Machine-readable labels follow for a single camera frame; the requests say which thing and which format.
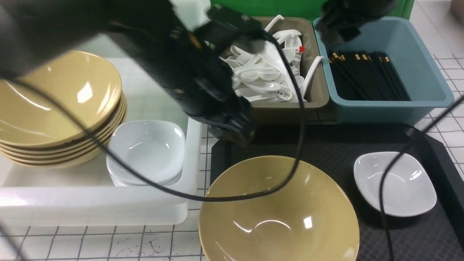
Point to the blue chopstick bin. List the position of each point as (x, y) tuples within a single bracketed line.
[(417, 70)]

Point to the stacked white dish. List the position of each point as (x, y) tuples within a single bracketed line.
[(153, 148), (124, 178)]

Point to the white square sauce dish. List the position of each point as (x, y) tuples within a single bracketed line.
[(408, 191)]

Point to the white spoon upright top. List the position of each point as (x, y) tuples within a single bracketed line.
[(273, 22)]

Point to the top stacked white dish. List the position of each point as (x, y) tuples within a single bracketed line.
[(153, 148)]

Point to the pile of black chopsticks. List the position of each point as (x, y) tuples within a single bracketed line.
[(366, 76)]

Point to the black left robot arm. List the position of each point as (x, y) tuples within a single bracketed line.
[(34, 32)]

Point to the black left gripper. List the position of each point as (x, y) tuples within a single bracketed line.
[(187, 65)]

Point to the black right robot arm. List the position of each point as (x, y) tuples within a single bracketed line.
[(341, 20)]

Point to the white spoon leaning right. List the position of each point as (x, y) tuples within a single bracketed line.
[(303, 87)]

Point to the black serving tray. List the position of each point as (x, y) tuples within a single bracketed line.
[(435, 236)]

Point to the tan noodle bowl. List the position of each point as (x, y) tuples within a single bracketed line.
[(310, 219)]

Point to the large white plastic tub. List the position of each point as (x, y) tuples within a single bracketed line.
[(85, 195)]

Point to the lower stacked white dish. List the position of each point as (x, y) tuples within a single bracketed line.
[(124, 178)]

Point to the bottom stacked tan bowl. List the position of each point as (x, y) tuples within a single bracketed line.
[(72, 158)]

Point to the green backdrop cloth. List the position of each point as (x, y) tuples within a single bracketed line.
[(290, 7)]

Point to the white soup spoon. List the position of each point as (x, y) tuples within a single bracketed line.
[(274, 56)]

